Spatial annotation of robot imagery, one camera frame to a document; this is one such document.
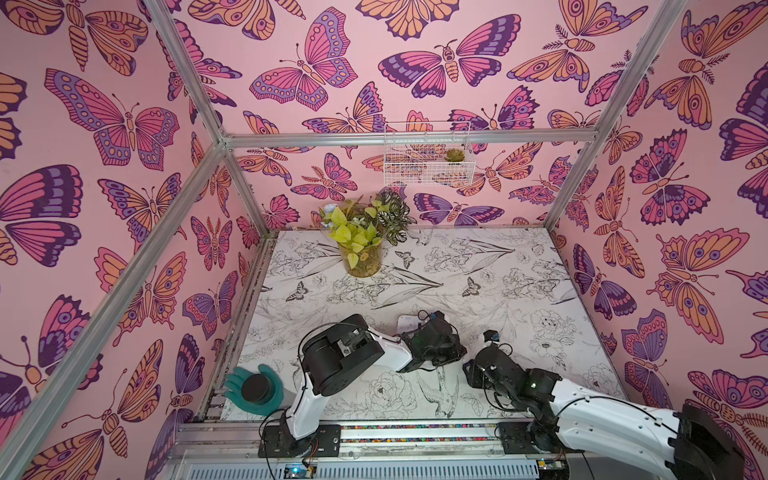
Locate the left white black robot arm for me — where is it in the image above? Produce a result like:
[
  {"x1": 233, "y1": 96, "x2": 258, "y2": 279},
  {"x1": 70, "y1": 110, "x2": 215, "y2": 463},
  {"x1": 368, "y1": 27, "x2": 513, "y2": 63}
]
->
[{"x1": 259, "y1": 310, "x2": 467, "y2": 458}]

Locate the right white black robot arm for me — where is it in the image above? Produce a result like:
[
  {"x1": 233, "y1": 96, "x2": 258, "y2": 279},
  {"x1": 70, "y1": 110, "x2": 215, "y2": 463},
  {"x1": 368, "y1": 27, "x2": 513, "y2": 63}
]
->
[{"x1": 462, "y1": 343, "x2": 746, "y2": 479}]

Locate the dark patterned leaf plant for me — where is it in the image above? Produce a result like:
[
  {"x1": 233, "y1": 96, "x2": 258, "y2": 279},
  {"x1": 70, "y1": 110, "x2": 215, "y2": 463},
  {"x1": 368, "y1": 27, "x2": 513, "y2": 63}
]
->
[{"x1": 371, "y1": 188, "x2": 416, "y2": 246}]

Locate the green plant in glass vase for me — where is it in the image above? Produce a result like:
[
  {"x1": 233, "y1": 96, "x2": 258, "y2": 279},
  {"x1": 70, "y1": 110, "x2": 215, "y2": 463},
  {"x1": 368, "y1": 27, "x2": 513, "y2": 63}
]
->
[{"x1": 321, "y1": 203, "x2": 383, "y2": 278}]

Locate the small succulent in basket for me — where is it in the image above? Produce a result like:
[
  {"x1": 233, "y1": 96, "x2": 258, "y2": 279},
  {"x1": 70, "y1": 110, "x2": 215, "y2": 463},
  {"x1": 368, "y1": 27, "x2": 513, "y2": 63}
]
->
[{"x1": 444, "y1": 148, "x2": 465, "y2": 163}]

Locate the teal rubber glove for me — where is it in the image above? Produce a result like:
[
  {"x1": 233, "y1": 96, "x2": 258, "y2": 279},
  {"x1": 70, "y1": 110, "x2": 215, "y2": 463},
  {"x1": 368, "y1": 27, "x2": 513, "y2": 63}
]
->
[{"x1": 224, "y1": 364, "x2": 285, "y2": 417}]

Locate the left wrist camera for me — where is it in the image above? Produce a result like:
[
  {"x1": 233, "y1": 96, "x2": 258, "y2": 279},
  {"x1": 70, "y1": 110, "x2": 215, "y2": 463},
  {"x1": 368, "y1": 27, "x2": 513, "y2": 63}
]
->
[{"x1": 397, "y1": 315, "x2": 424, "y2": 334}]

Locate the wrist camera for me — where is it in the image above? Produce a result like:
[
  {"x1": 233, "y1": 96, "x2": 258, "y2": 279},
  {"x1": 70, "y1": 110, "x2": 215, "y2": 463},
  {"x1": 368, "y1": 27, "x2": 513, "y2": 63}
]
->
[
  {"x1": 483, "y1": 329, "x2": 500, "y2": 347},
  {"x1": 397, "y1": 315, "x2": 424, "y2": 334}
]

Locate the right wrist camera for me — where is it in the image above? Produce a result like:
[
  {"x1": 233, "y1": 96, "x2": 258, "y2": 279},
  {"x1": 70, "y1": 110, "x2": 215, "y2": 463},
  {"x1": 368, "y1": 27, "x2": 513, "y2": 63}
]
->
[{"x1": 483, "y1": 329, "x2": 500, "y2": 347}]

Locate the white wire wall basket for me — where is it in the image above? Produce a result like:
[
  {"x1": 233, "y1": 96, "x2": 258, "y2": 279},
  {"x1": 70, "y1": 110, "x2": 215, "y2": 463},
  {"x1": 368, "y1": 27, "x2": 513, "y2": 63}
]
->
[{"x1": 381, "y1": 130, "x2": 476, "y2": 188}]

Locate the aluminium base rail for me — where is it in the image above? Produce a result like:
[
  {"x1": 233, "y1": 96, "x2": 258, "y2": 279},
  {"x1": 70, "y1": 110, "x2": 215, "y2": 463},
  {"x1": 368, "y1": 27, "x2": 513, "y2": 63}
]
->
[{"x1": 159, "y1": 419, "x2": 652, "y2": 479}]

